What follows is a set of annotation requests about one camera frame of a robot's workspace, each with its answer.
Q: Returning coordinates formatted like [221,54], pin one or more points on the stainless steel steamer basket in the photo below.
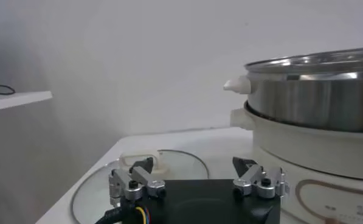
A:
[315,100]

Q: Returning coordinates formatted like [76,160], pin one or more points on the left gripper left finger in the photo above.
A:
[138,178]

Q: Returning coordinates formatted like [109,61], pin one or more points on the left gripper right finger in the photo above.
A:
[254,179]

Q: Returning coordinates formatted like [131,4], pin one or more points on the cream electric cooker base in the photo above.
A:
[315,146]

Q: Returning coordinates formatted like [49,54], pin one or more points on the round glass pot lid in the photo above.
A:
[90,198]

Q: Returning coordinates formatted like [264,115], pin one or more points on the white side table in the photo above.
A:
[14,100]

